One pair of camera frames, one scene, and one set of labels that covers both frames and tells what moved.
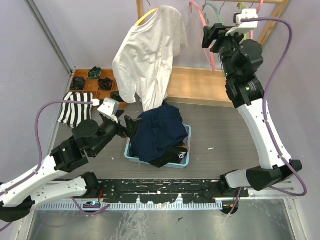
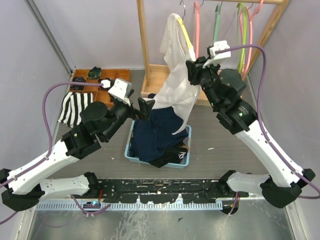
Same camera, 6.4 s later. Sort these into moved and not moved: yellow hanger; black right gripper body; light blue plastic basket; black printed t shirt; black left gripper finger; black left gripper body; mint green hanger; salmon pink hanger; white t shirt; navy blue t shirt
Moved: black left gripper finger; black left gripper body; black right gripper body; mint green hanger; white t shirt; yellow hanger; salmon pink hanger
Not moved: black printed t shirt; light blue plastic basket; navy blue t shirt
